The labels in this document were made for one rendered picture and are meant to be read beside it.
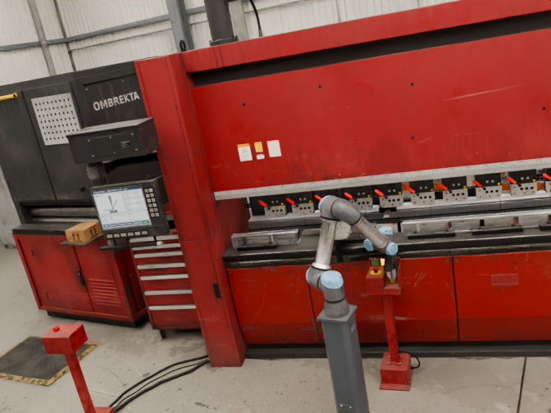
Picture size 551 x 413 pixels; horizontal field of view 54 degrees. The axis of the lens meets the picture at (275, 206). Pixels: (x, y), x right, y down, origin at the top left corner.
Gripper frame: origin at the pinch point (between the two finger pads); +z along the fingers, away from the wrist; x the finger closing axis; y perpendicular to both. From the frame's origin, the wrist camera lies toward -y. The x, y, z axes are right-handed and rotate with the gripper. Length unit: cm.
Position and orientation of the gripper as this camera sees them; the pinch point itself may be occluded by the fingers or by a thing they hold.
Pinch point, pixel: (392, 279)
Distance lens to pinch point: 350.4
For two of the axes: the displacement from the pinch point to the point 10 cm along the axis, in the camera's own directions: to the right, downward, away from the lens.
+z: 2.0, 9.0, 3.8
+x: -9.3, 0.6, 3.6
